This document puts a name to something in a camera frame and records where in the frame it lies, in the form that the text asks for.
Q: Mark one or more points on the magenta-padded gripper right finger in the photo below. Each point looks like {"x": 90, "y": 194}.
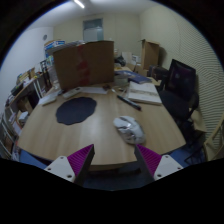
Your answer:
{"x": 165, "y": 165}

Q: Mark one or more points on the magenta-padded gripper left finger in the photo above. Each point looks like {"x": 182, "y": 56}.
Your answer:
{"x": 61, "y": 166}

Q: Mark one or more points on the white grey computer mouse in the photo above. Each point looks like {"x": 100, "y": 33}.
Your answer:
{"x": 129, "y": 129}

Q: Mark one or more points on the dark irregular mouse pad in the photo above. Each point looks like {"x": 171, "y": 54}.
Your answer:
{"x": 75, "y": 110}

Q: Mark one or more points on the small flat white device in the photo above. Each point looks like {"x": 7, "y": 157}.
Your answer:
{"x": 48, "y": 99}

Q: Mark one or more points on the black office chair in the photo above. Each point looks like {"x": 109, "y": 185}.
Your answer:
{"x": 180, "y": 96}

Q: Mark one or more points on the black marker pen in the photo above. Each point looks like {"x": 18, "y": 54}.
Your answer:
{"x": 129, "y": 102}

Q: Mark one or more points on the cluttered shelf unit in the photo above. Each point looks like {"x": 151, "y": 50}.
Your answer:
{"x": 20, "y": 106}

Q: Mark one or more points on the white open book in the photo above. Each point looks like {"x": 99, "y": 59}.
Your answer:
{"x": 144, "y": 92}

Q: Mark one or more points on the white paper sheet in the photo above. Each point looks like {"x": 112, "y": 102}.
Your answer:
{"x": 94, "y": 90}

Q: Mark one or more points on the blue book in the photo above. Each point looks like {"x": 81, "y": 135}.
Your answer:
{"x": 138, "y": 77}

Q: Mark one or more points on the large brown cardboard box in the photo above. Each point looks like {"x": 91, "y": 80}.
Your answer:
{"x": 85, "y": 65}

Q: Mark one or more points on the tall open cardboard box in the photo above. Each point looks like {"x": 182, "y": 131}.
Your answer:
{"x": 150, "y": 54}

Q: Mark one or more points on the blue white carton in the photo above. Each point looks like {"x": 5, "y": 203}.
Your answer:
{"x": 53, "y": 46}

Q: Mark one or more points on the frosted glass door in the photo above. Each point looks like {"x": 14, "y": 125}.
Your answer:
{"x": 93, "y": 30}

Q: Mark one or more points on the ceiling tube light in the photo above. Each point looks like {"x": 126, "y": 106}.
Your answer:
{"x": 79, "y": 4}

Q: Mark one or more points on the round wall clock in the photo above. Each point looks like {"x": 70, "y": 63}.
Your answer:
{"x": 45, "y": 37}

